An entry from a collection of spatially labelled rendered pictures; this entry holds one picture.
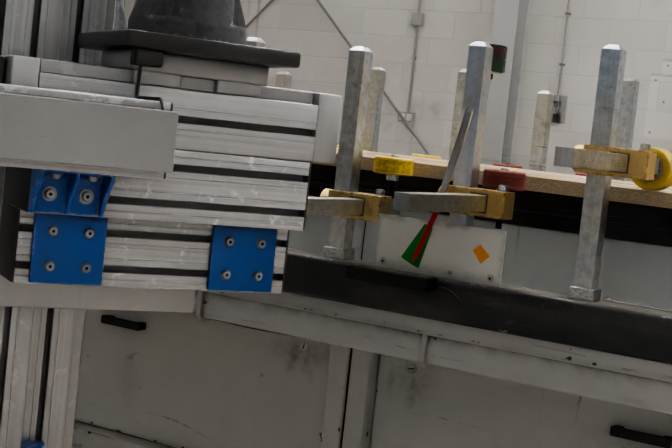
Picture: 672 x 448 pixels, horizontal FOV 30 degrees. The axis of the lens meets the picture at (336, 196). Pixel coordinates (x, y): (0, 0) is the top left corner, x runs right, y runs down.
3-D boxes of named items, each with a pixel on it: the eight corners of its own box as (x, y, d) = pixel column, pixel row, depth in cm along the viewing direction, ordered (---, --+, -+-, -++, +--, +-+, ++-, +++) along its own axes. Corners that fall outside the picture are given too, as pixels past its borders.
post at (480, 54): (456, 302, 230) (486, 41, 228) (439, 299, 232) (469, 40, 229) (464, 301, 233) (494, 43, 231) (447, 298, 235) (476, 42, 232)
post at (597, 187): (588, 320, 218) (621, 44, 215) (569, 317, 219) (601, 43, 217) (594, 319, 221) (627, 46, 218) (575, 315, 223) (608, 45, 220)
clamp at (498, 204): (502, 220, 225) (505, 192, 225) (434, 210, 232) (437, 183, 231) (513, 219, 230) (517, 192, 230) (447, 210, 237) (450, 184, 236)
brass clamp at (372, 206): (376, 222, 237) (379, 196, 237) (315, 213, 244) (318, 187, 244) (391, 222, 243) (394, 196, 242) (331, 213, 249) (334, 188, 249)
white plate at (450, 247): (499, 287, 225) (505, 231, 224) (372, 265, 238) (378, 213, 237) (500, 286, 226) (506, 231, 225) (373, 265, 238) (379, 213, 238)
